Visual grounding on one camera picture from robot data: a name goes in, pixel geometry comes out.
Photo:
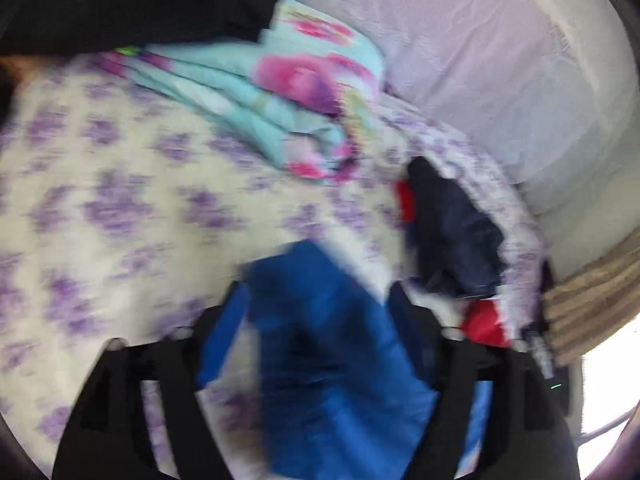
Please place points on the folded red garment under navy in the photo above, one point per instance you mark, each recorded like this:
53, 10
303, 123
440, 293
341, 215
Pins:
481, 323

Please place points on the black clothing pile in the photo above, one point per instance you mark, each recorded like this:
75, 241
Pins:
68, 27

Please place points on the purple floral bed sheet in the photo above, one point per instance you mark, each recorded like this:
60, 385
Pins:
124, 214

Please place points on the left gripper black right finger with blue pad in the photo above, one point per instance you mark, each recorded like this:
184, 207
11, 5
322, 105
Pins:
494, 415

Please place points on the blue and red pants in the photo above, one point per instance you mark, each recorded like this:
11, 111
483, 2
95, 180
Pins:
339, 396

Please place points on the folded dark navy pants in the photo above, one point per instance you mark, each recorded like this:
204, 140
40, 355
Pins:
457, 245

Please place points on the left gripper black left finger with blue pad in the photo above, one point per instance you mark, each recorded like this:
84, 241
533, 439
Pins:
139, 400

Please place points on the beige brick pattern curtain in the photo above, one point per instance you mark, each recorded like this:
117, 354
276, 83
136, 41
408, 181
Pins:
594, 303

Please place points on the floral turquoise pink folded quilt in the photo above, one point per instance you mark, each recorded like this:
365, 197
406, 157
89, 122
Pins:
301, 95

